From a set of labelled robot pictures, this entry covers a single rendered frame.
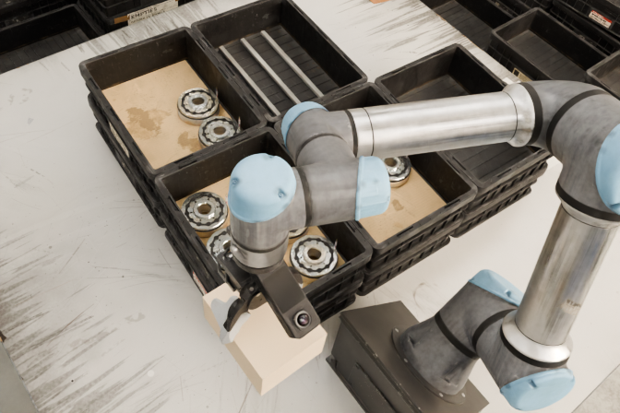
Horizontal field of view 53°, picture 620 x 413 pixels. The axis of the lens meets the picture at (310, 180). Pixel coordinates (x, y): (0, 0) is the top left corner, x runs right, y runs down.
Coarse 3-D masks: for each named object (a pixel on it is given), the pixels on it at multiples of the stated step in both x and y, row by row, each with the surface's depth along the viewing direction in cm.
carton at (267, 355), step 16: (224, 288) 98; (208, 304) 96; (208, 320) 101; (256, 320) 95; (272, 320) 95; (240, 336) 93; (256, 336) 93; (272, 336) 94; (288, 336) 94; (304, 336) 94; (320, 336) 94; (240, 352) 93; (256, 352) 92; (272, 352) 92; (288, 352) 92; (304, 352) 94; (320, 352) 101; (256, 368) 91; (272, 368) 91; (288, 368) 94; (256, 384) 94; (272, 384) 95
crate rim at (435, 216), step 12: (372, 84) 155; (336, 96) 152; (348, 96) 153; (384, 96) 153; (444, 156) 143; (456, 168) 142; (468, 180) 140; (468, 192) 138; (456, 204) 135; (432, 216) 133; (444, 216) 135; (360, 228) 129; (408, 228) 130; (420, 228) 132; (372, 240) 128; (396, 240) 128; (384, 252) 129
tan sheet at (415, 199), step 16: (416, 176) 152; (400, 192) 149; (416, 192) 149; (432, 192) 149; (400, 208) 146; (416, 208) 146; (432, 208) 146; (368, 224) 142; (384, 224) 143; (400, 224) 143; (384, 240) 140
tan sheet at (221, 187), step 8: (216, 184) 145; (224, 184) 145; (216, 192) 144; (224, 192) 144; (184, 200) 141; (312, 232) 139; (320, 232) 140; (208, 240) 136; (288, 248) 136; (288, 256) 135; (312, 256) 136; (288, 264) 134
